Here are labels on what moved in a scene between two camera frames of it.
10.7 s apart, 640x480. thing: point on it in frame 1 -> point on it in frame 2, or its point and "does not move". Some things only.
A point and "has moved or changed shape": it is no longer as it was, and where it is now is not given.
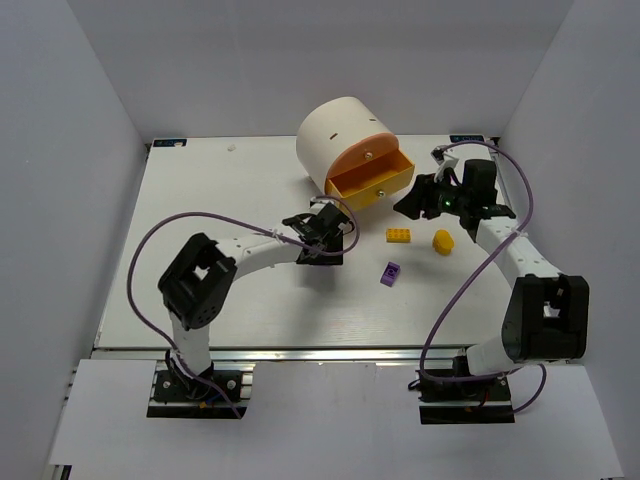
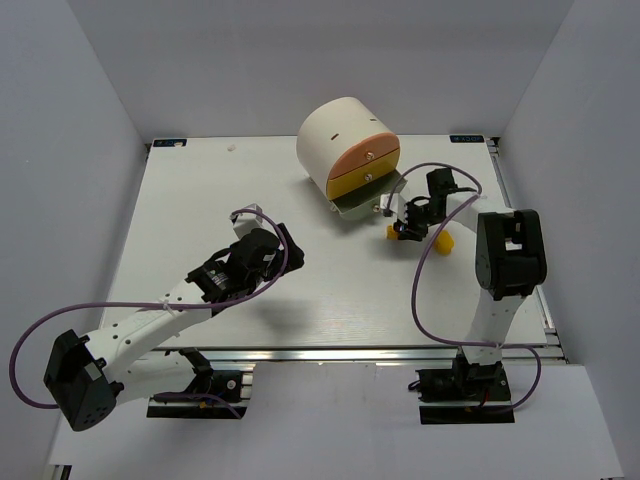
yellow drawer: x=371 y=181 has moved or changed shape
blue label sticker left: x=170 y=143 does not move
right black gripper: x=428 y=196 -> x=415 y=218
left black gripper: x=320 y=248 -> x=279 y=250
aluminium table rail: x=287 y=354 does not move
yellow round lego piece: x=443 y=242 does not move
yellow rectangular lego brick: x=398 y=235 does not move
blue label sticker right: x=466 y=138 does not move
